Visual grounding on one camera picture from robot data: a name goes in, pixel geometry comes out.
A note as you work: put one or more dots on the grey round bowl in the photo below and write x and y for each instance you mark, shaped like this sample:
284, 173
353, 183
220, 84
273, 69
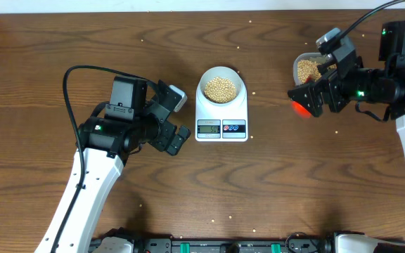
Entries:
220, 85

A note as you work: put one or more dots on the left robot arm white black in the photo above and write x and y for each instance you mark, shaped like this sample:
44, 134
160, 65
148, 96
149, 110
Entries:
98, 163

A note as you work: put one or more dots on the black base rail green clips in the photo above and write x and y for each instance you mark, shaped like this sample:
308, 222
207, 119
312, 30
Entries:
121, 240

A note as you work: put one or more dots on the red plastic scoop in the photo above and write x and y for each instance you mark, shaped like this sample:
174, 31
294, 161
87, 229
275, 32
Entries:
298, 108

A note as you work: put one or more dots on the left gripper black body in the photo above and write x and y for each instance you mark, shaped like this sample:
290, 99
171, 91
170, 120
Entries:
159, 134

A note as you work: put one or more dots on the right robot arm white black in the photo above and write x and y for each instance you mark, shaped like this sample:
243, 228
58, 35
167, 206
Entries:
392, 53

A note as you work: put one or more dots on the clear plastic soybean container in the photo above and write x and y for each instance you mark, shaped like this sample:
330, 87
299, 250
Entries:
305, 67

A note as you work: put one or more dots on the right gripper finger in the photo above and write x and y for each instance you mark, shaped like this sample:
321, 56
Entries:
325, 64
309, 96

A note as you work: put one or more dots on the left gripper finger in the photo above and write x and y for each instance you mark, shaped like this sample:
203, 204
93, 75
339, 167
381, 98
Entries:
175, 145
183, 133

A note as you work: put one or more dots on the white digital kitchen scale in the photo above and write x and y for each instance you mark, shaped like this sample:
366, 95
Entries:
222, 123

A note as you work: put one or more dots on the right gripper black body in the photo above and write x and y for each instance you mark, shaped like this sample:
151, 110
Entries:
358, 83

